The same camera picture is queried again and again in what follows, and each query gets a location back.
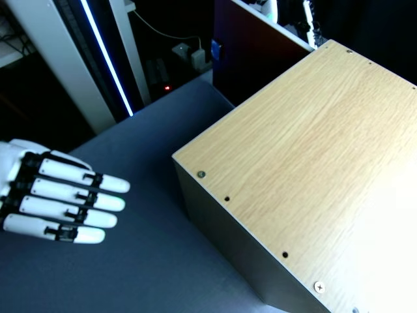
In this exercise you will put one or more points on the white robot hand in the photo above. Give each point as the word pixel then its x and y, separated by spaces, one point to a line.
pixel 55 192
pixel 311 29

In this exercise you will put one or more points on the wide white frame post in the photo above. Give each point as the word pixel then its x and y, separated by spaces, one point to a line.
pixel 62 58

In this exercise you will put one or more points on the black device with red light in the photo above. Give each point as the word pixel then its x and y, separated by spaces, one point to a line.
pixel 159 76

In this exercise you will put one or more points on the silver cross-head screw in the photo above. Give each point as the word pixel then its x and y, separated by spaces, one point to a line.
pixel 319 287

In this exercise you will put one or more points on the grey table cloth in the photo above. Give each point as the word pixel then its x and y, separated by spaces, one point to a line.
pixel 130 228

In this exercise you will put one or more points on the narrow white frame post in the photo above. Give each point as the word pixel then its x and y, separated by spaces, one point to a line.
pixel 133 49

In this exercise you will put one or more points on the light wooden box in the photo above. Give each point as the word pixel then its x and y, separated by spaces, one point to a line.
pixel 309 156

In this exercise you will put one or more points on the dark grey screw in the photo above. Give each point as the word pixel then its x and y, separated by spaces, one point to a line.
pixel 201 174

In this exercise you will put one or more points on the grey power adapter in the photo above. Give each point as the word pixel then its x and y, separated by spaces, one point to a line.
pixel 200 60

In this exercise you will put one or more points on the white LED light strip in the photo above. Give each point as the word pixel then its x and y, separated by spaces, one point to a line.
pixel 107 62

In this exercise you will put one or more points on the small grey plug block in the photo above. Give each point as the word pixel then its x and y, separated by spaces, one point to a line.
pixel 181 51

